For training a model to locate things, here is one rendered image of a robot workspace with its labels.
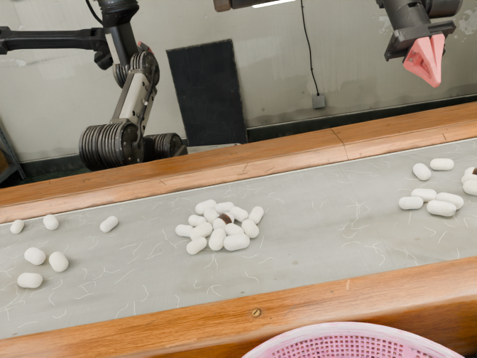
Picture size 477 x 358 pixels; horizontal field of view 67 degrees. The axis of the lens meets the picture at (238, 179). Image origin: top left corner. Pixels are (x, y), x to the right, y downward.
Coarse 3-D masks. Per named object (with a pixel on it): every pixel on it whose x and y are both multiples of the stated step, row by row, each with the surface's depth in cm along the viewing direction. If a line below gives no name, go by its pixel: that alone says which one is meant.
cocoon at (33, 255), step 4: (32, 248) 55; (36, 248) 56; (28, 252) 54; (32, 252) 54; (36, 252) 54; (40, 252) 54; (28, 256) 54; (32, 256) 53; (36, 256) 54; (40, 256) 54; (44, 256) 54; (28, 260) 54; (32, 260) 53; (36, 260) 53; (40, 260) 54; (44, 260) 54; (36, 264) 54
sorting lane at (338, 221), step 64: (192, 192) 66; (256, 192) 62; (320, 192) 59; (384, 192) 56; (448, 192) 53; (0, 256) 58; (128, 256) 53; (192, 256) 50; (256, 256) 48; (320, 256) 46; (384, 256) 44; (448, 256) 42; (0, 320) 46; (64, 320) 44
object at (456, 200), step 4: (444, 192) 50; (436, 196) 51; (440, 196) 50; (444, 196) 50; (448, 196) 49; (452, 196) 49; (456, 196) 49; (444, 200) 49; (448, 200) 49; (452, 200) 49; (456, 200) 49; (460, 200) 48; (456, 204) 48; (460, 204) 48; (456, 208) 49
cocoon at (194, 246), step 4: (196, 240) 50; (200, 240) 50; (204, 240) 51; (188, 244) 50; (192, 244) 50; (196, 244) 50; (200, 244) 50; (204, 244) 51; (188, 248) 50; (192, 248) 50; (196, 248) 50; (200, 248) 50; (188, 252) 50; (192, 252) 50; (196, 252) 50
